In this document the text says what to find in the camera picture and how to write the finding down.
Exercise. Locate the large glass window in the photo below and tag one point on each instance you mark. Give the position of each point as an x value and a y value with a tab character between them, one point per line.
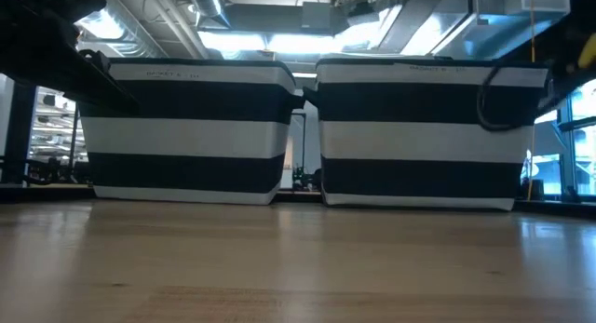
582	151

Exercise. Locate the tall black panel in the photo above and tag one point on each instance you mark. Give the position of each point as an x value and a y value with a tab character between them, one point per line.
21	127

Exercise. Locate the slanted metal duct panel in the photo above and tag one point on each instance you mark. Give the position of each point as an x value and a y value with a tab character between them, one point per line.
410	20

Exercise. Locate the grey ceiling junction box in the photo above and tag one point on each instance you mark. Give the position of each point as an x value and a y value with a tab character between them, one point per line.
319	16

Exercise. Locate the shiny round ventilation duct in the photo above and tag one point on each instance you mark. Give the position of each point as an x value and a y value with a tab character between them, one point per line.
209	4

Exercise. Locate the navy white striped fabric basket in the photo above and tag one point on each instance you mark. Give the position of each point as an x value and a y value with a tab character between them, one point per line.
186	137
419	141

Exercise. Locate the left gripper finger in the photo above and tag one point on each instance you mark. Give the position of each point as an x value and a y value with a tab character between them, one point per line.
98	95

